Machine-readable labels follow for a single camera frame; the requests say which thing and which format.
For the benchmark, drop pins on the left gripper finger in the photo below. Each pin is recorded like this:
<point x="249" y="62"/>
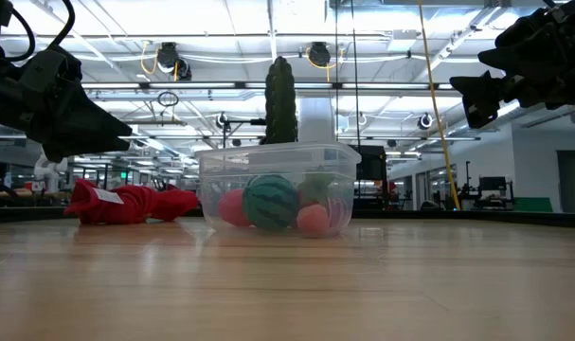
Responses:
<point x="93" y="130"/>

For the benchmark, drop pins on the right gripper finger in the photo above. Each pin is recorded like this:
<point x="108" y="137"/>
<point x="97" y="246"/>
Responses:
<point x="528" y="30"/>
<point x="519" y="58"/>

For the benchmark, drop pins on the red oval toy fruit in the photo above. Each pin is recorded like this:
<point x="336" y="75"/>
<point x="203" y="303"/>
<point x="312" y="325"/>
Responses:
<point x="231" y="208"/>

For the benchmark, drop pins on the green toy watermelon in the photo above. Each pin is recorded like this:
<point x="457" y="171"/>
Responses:
<point x="270" y="203"/>

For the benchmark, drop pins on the red toy strawberry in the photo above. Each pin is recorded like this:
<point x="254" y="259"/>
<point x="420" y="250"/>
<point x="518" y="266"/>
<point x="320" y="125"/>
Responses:
<point x="317" y="189"/>

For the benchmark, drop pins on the purple striped toy ball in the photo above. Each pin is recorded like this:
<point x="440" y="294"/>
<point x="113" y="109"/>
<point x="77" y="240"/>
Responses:
<point x="339" y="213"/>

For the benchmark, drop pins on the pink toy peach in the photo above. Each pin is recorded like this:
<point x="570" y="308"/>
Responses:
<point x="313" y="221"/>

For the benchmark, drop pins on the clear plastic tupperware container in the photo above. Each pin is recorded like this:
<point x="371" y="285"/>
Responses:
<point x="277" y="156"/>

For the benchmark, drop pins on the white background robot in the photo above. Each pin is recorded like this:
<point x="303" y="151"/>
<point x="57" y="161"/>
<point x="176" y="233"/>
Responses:
<point x="50" y="170"/>

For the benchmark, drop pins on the red cloth with white tag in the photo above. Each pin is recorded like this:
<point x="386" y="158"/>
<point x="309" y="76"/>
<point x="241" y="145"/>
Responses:
<point x="131" y="203"/>

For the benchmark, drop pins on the background computer monitor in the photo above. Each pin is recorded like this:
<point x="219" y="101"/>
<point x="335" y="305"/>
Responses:
<point x="493" y="184"/>

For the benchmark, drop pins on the green panel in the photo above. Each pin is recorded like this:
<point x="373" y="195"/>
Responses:
<point x="533" y="204"/>

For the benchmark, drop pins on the green cactus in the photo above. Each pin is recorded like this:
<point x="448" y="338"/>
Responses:
<point x="280" y="99"/>

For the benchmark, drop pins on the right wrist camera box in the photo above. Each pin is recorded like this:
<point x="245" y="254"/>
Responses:
<point x="479" y="97"/>

